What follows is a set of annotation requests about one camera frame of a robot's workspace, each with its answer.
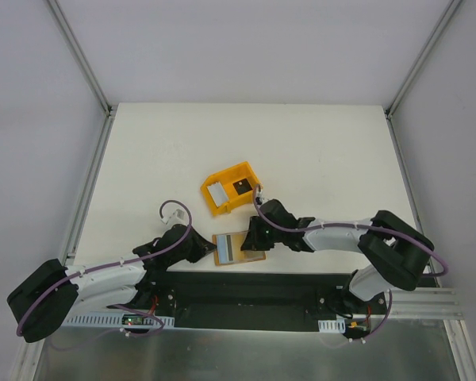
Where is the beige magnetic stripe card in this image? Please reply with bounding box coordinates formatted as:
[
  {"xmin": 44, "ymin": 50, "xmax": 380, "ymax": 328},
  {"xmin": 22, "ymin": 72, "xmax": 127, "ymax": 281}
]
[{"xmin": 215, "ymin": 234, "xmax": 234, "ymax": 265}]

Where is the orange leather card holder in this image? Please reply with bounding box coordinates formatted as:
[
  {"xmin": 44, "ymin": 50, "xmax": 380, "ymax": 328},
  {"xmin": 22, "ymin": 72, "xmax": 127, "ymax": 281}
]
[{"xmin": 213, "ymin": 232, "xmax": 266, "ymax": 267}]

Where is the yellow plastic bin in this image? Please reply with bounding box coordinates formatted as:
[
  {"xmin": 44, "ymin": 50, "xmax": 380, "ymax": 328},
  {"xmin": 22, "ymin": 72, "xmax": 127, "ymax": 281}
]
[{"xmin": 200, "ymin": 161, "xmax": 260, "ymax": 217}]

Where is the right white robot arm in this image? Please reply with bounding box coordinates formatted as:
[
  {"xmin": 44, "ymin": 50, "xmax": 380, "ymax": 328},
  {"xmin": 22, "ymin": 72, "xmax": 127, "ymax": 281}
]
[{"xmin": 241, "ymin": 199, "xmax": 434, "ymax": 314}]

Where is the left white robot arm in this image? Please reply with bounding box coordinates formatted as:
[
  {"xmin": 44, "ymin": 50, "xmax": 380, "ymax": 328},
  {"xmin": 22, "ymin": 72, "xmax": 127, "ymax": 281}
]
[{"xmin": 6, "ymin": 224, "xmax": 217, "ymax": 343}]

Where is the black credit card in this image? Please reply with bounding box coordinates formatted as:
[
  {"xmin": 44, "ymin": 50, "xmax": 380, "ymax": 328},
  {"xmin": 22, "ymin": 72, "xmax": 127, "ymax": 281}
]
[{"xmin": 233, "ymin": 179, "xmax": 252, "ymax": 195}]

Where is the grey credit card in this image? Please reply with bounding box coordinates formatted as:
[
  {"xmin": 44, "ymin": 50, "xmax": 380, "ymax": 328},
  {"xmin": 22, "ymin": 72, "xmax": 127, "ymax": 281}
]
[{"xmin": 206, "ymin": 182, "xmax": 228, "ymax": 207}]

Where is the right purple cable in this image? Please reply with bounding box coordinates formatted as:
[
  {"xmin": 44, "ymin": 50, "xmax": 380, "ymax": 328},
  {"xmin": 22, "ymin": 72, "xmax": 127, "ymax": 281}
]
[{"xmin": 252, "ymin": 186, "xmax": 450, "ymax": 350}]

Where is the purple cable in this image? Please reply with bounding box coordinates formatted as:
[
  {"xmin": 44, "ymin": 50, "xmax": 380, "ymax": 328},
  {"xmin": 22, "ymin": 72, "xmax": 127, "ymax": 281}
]
[
  {"xmin": 15, "ymin": 199, "xmax": 194, "ymax": 350},
  {"xmin": 252, "ymin": 186, "xmax": 450, "ymax": 350}
]

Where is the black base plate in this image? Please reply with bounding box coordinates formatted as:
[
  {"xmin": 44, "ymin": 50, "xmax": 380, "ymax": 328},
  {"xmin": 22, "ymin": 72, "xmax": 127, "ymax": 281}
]
[{"xmin": 126, "ymin": 271, "xmax": 386, "ymax": 332}]

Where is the right white cable duct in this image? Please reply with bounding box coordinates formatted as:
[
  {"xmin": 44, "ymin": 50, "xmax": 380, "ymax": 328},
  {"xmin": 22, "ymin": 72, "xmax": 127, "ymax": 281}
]
[{"xmin": 318, "ymin": 319, "xmax": 346, "ymax": 334}]

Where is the white cable duct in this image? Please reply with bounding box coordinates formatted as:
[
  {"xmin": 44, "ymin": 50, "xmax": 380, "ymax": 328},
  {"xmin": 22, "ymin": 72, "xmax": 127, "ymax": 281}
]
[
  {"xmin": 62, "ymin": 312, "xmax": 175, "ymax": 329},
  {"xmin": 318, "ymin": 319, "xmax": 346, "ymax": 334}
]

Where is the left white cable duct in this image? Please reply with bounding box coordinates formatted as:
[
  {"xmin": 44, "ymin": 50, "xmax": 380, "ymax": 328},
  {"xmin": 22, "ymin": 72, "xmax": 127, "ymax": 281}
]
[{"xmin": 62, "ymin": 312, "xmax": 175, "ymax": 329}]

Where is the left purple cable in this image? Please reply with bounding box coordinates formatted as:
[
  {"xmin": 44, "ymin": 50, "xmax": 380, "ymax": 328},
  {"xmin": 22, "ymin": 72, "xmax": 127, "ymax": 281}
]
[{"xmin": 15, "ymin": 199, "xmax": 194, "ymax": 350}]

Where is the right aluminium rail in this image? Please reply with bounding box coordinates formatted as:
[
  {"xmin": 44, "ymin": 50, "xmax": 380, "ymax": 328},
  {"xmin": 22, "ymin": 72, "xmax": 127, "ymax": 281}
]
[{"xmin": 390, "ymin": 287, "xmax": 463, "ymax": 320}]

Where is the left aluminium frame post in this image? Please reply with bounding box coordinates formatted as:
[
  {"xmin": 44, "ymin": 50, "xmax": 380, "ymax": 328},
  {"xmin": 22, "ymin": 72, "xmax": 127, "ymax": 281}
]
[{"xmin": 44, "ymin": 0, "xmax": 113, "ymax": 116}]

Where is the aluminium frame post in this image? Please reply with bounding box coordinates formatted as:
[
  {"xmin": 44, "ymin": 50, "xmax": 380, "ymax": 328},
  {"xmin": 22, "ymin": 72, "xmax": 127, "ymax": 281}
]
[
  {"xmin": 44, "ymin": 0, "xmax": 113, "ymax": 116},
  {"xmin": 385, "ymin": 0, "xmax": 465, "ymax": 120}
]

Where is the right aluminium frame post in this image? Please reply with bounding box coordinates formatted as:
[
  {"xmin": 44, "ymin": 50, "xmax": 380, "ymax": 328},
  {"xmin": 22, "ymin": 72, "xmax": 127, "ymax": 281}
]
[{"xmin": 385, "ymin": 0, "xmax": 465, "ymax": 120}]

